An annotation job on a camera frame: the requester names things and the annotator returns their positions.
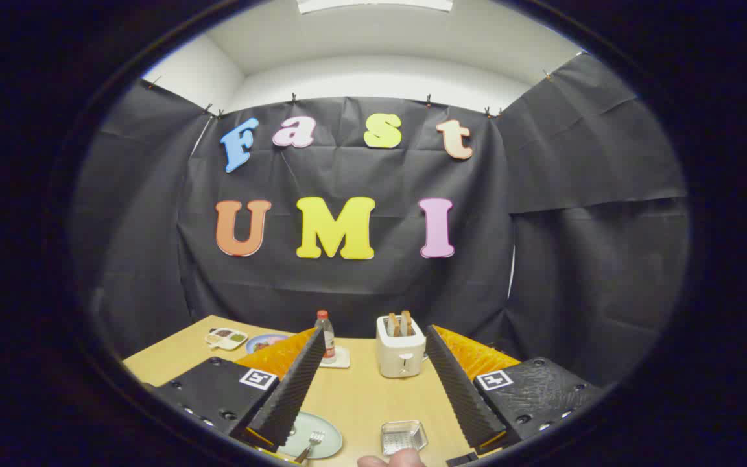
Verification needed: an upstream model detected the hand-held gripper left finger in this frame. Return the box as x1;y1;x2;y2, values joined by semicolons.
143;326;327;453

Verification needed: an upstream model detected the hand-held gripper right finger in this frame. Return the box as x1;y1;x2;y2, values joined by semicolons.
425;324;608;455

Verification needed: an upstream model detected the metal fork wooden handle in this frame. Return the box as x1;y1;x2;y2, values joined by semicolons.
294;430;326;464

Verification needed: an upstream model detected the pale green plate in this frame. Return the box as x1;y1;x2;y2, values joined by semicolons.
276;411;343;460

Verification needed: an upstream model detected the blue plate with food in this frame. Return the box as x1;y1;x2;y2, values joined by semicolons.
246;333;291;354

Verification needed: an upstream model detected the white square coaster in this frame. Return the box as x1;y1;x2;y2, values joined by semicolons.
319;346;351;369

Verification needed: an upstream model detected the clear water bottle red label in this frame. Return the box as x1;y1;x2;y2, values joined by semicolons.
315;310;337;363

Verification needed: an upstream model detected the white toaster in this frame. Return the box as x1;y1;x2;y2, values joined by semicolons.
376;315;427;379

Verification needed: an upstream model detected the square metal drain basket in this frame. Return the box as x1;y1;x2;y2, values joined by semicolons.
381;420;429;456

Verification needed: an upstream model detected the white divided sauce dish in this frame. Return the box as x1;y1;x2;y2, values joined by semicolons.
204;328;249;351

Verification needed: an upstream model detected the black backdrop cloth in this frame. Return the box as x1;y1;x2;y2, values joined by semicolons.
69;53;689;390

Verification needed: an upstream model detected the ceiling light panel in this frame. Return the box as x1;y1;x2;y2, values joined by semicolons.
297;0;453;15

